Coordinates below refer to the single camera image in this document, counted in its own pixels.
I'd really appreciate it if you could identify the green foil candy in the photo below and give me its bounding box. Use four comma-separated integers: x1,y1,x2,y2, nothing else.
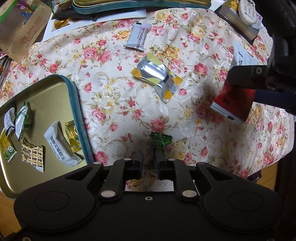
144,131,174,170

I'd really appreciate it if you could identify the red white snack packet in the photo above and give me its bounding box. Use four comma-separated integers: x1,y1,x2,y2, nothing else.
211,42,258,124

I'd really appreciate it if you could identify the yellow foil candy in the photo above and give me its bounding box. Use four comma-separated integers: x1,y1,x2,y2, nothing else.
65,120,81,153

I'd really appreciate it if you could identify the grey sesame snack packet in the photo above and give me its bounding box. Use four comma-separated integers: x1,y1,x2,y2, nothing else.
44,121,82,167

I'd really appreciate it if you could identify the gold patterned candy wrapper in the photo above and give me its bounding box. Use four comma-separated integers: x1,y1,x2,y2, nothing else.
21,139,44,172

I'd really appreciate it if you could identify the silver yellow snack packet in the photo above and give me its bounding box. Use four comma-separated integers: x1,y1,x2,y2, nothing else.
131,53,183,103

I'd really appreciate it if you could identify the green white candy packet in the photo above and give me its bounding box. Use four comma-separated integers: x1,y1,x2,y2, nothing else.
15,101,32,140

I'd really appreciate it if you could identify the yellow green snack packet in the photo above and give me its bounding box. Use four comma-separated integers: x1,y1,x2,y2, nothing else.
0,129,17,163

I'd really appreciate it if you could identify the white black snack packet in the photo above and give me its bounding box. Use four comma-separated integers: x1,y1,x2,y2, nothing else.
4,107,16,137

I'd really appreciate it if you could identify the white hawthorn strip packet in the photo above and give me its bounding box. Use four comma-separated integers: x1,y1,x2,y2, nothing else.
125,22,152,51

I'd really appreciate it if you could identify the white remote control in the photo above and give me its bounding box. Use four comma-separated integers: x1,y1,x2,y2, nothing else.
238,0,257,25

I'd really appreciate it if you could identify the empty gold teal tin tray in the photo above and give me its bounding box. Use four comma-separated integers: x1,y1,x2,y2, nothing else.
1,75,94,198

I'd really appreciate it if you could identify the card deck box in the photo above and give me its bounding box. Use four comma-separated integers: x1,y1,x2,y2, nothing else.
214,1,263,45

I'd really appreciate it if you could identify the floral tablecloth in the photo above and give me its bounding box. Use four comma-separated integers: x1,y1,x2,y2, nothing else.
1,9,295,178

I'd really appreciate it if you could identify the white board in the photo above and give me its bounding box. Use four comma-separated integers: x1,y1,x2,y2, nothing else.
41,9,147,42

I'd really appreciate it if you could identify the gold teal snack tray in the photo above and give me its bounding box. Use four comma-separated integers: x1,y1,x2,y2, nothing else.
72,0,212,15

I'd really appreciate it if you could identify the kraft paper snack bag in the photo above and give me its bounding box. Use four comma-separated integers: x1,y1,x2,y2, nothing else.
1,0,51,62

